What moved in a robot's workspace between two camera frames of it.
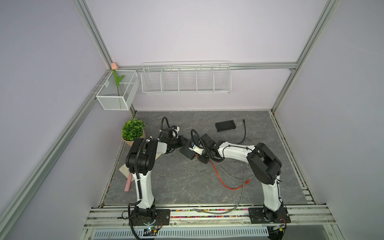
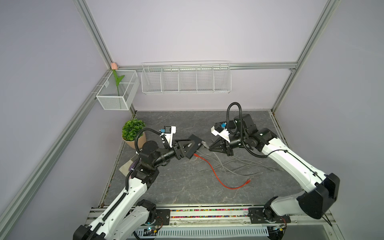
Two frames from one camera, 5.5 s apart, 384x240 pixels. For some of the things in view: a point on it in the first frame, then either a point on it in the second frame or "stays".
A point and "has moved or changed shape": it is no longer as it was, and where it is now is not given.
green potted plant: (132, 129) stays
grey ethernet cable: (236, 207) has moved or changed shape
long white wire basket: (181, 77) stays
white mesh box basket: (108, 96) stays
